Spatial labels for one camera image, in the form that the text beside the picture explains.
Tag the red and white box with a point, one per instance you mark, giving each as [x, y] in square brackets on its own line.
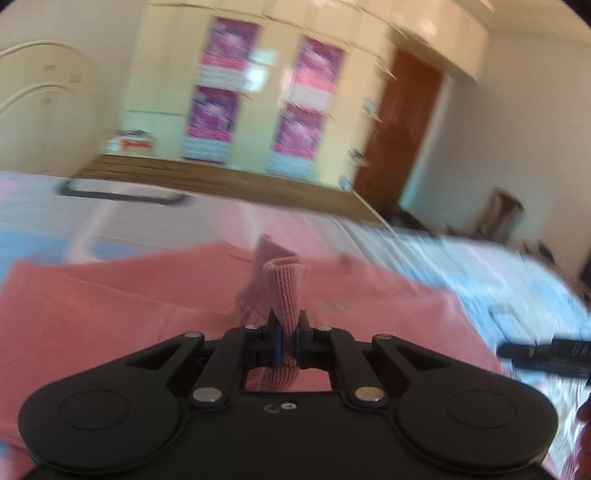
[131, 140]

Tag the pink knit sweater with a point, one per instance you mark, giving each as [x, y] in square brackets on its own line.
[138, 304]

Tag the pink wall poster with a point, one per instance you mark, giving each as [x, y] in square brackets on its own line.
[318, 71]
[229, 50]
[210, 122]
[299, 141]

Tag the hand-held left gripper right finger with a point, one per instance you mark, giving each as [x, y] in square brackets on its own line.
[299, 347]

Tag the white arched headboard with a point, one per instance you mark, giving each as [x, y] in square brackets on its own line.
[41, 106]

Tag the wooden bed frame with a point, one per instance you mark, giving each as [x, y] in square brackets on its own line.
[231, 177]

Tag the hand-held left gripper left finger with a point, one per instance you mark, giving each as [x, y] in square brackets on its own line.
[275, 347]

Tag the pastel printed bed sheet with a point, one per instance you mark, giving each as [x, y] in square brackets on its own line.
[461, 272]

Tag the brown wooden door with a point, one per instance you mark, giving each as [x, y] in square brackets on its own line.
[401, 134]

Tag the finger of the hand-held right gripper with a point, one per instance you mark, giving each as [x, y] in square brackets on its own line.
[524, 354]

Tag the cream wardrobe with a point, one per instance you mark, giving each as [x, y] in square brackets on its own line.
[277, 78]

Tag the wooden chair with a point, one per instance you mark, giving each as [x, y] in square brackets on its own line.
[501, 212]

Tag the person's right hand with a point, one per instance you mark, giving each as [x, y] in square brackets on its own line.
[582, 443]

